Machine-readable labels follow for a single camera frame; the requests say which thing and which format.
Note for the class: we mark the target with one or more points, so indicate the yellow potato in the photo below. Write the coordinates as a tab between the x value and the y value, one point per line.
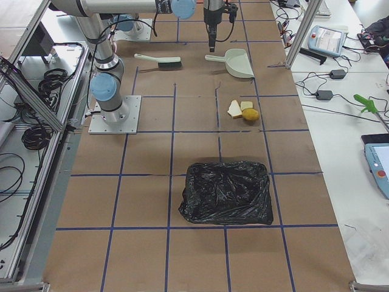
250	114

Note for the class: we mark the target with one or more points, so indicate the black bag lined bin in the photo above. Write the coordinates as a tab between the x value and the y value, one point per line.
227	193

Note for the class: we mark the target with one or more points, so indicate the near black power adapter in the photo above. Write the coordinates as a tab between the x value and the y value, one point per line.
324	95

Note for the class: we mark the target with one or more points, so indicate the black bar tool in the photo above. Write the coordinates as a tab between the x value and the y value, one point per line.
307	52

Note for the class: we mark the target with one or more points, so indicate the near teach pendant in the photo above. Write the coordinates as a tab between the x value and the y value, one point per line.
376	154

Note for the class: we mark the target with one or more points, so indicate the pale green dustpan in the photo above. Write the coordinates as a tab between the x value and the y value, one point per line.
236	62

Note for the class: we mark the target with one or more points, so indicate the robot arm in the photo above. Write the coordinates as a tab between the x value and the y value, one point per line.
128	23
105	86

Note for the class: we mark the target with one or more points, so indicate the pale green hand brush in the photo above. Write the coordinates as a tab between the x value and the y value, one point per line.
162	62

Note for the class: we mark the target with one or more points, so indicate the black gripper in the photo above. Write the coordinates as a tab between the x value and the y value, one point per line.
211	15

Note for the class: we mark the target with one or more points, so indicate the large bread slice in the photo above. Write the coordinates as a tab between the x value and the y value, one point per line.
234	110

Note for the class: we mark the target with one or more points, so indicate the black power adapter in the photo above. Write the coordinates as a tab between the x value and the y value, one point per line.
324	95
337	74

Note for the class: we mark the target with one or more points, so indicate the aluminium frame post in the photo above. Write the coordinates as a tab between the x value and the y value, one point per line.
303	29

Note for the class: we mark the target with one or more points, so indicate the far black power adapter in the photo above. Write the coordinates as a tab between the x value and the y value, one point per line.
337	74

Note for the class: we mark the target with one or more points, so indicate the small bread slice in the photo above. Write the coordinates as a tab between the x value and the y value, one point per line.
246	105

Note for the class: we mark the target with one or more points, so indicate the far teach pendant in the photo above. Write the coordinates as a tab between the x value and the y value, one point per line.
326	41

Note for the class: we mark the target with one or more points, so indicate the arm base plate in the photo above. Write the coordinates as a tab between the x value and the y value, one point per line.
125	120
143	36

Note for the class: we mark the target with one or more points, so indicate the green handled grabber tool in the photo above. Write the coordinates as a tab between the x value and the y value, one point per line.
370	107

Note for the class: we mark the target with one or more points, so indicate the teach pendant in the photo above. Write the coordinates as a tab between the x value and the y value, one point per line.
376	154
326	41

